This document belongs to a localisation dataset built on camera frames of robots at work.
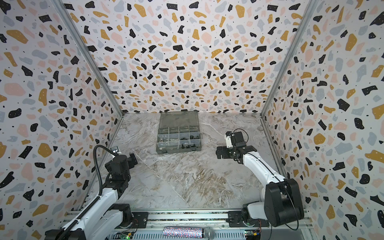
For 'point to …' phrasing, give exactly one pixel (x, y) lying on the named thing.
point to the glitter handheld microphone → (208, 233)
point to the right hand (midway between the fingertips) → (222, 148)
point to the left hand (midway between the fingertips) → (121, 155)
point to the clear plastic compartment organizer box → (178, 131)
